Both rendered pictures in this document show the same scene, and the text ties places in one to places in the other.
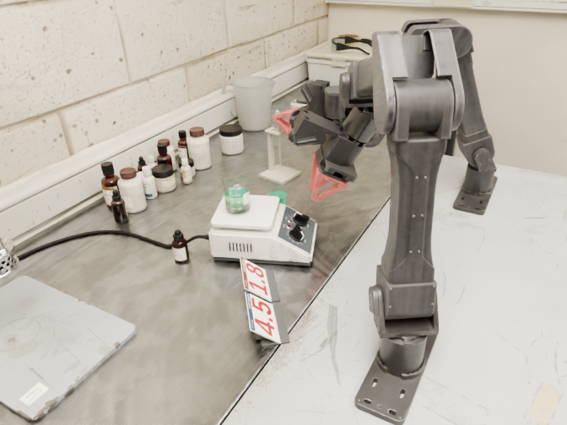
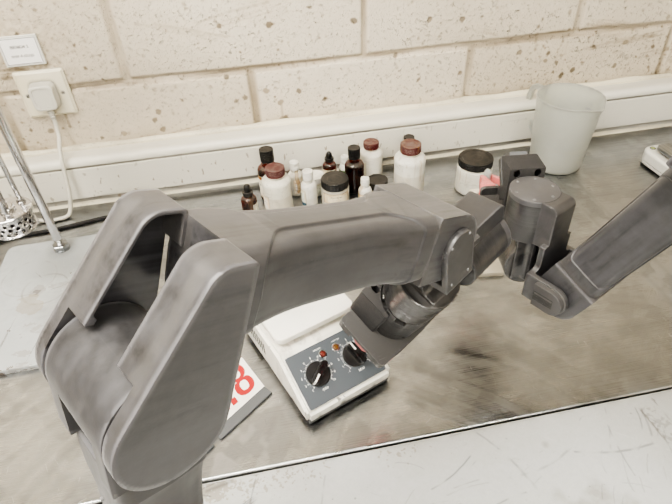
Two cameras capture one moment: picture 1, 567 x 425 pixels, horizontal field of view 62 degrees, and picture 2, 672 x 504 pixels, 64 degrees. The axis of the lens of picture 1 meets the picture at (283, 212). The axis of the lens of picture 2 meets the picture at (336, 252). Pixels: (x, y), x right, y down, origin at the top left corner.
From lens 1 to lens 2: 65 cm
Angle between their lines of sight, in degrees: 42
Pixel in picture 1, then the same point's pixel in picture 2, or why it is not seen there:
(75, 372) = (16, 360)
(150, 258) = not seen: hidden behind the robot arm
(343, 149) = (370, 312)
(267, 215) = (299, 323)
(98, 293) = not seen: hidden behind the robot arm
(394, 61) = (93, 276)
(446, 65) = (143, 356)
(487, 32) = not seen: outside the picture
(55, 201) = (211, 167)
